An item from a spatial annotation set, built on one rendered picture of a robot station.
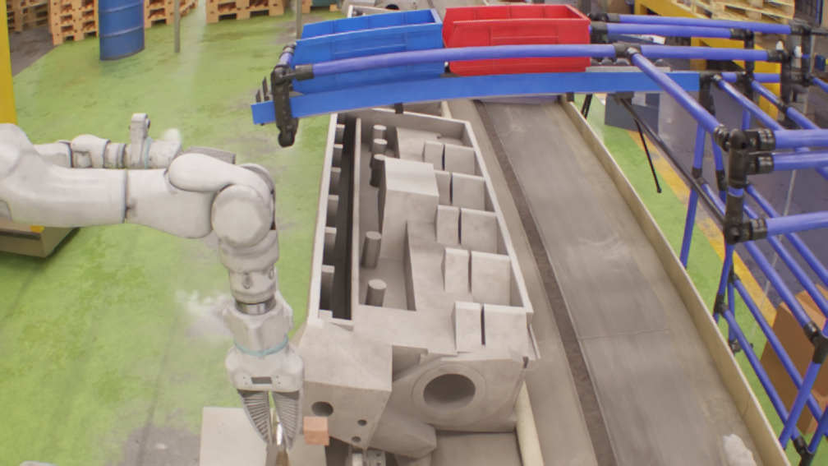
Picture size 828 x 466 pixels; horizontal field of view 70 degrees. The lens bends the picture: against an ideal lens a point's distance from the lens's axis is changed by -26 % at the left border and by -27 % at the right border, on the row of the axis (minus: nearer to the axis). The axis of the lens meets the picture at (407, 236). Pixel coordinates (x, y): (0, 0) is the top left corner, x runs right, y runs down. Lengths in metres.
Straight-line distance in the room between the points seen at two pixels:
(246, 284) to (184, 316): 2.18
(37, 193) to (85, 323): 2.32
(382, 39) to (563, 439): 0.82
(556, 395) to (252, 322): 0.69
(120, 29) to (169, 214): 7.01
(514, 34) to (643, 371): 0.71
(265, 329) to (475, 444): 0.52
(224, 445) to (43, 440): 1.44
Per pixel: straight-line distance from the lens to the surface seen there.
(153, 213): 0.84
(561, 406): 1.40
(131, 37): 7.87
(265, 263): 0.86
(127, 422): 2.56
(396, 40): 1.48
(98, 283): 3.40
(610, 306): 1.69
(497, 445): 1.30
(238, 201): 0.81
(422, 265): 1.43
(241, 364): 0.94
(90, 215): 0.84
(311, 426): 1.07
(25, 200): 0.83
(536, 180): 2.24
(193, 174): 0.83
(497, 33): 1.49
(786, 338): 2.67
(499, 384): 1.24
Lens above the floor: 1.65
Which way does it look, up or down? 28 degrees down
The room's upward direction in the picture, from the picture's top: straight up
